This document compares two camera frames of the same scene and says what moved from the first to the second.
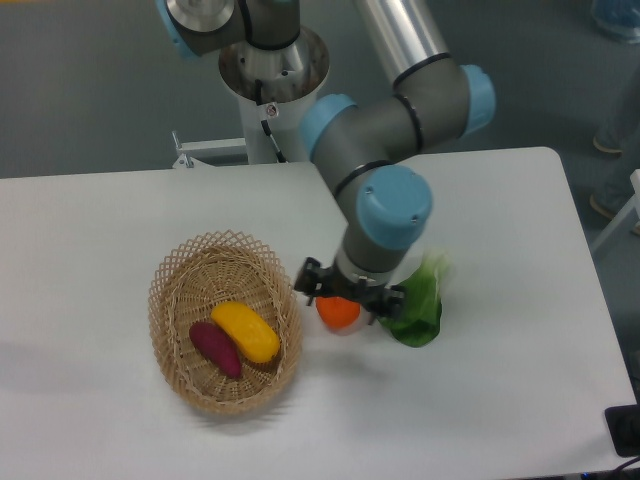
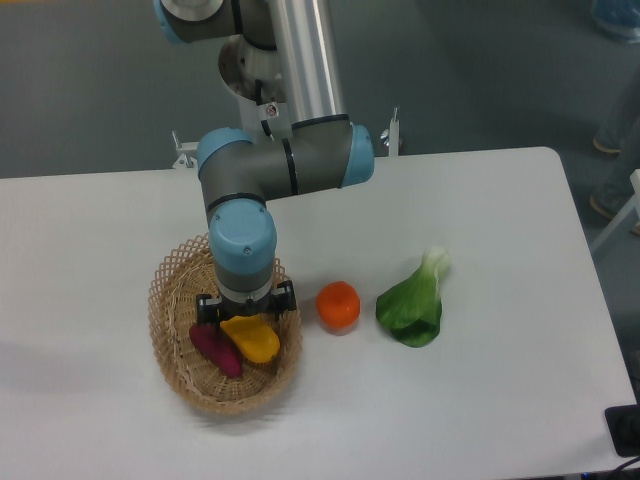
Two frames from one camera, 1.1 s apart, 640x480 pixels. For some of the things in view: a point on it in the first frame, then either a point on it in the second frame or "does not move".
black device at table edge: (623, 423) does not move
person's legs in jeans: (616, 129) does not move
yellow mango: (255, 338) does not move
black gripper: (378, 300) to (283, 301)
